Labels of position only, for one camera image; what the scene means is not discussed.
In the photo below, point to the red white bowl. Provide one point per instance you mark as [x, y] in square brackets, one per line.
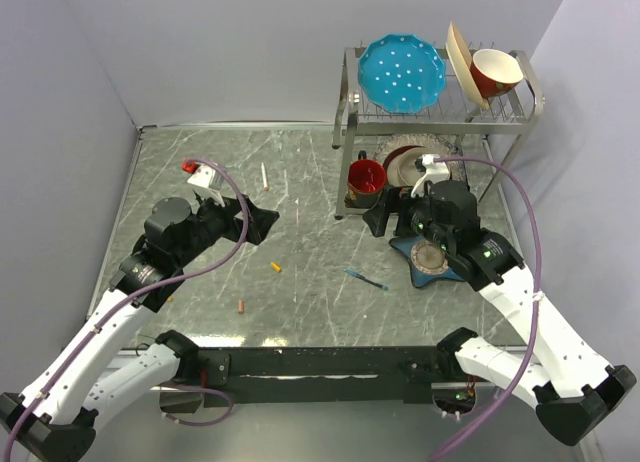
[495, 72]

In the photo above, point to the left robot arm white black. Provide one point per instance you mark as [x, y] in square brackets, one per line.
[58, 416]

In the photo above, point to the blue polka dot plate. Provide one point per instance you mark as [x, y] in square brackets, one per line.
[402, 74]

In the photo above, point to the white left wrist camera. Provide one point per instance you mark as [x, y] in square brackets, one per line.
[205, 181]

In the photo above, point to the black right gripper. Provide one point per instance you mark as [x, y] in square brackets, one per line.
[393, 199]

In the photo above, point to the beige bowl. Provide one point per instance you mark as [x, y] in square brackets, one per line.
[402, 169]

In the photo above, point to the blue pen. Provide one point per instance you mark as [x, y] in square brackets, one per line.
[361, 277]

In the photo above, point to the glass patterned plate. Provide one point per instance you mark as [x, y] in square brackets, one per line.
[400, 155]

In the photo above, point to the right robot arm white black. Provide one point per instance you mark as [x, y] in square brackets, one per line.
[568, 384]

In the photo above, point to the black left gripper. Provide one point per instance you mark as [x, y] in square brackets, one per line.
[228, 209]

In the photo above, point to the red mug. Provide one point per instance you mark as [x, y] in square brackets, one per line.
[365, 182]

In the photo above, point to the metal dish rack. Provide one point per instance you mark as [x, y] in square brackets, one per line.
[514, 114]

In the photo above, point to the blue star shaped dish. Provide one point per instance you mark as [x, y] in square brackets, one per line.
[403, 245]

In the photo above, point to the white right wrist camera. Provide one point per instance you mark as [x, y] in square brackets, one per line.
[434, 172]

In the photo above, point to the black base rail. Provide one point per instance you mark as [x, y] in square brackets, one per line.
[252, 375]

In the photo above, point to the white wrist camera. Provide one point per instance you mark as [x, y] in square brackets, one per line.
[205, 181]
[434, 172]

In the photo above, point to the white pen pink tip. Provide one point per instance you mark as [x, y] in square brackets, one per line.
[264, 175]

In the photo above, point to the small round patterned saucer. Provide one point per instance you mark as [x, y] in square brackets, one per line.
[428, 258]

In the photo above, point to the cream plate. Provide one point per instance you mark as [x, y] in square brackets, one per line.
[460, 59]

